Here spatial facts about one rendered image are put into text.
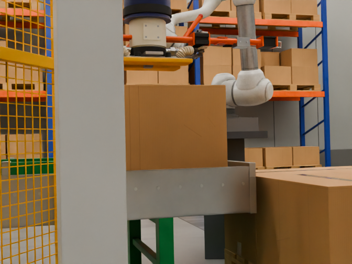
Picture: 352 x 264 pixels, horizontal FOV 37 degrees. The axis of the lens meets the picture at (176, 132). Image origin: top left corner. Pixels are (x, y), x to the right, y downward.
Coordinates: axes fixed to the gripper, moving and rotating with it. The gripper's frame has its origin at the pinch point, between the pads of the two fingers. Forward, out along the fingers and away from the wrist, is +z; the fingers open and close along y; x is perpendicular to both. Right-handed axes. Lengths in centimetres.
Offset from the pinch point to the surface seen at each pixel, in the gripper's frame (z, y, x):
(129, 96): 19, 29, 40
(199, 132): 20.1, 44.3, 9.4
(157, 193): 35, 68, 32
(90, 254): 110, 75, 67
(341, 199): 80, 69, -21
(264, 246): 29, 94, -16
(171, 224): 35, 81, 27
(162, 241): 35, 87, 31
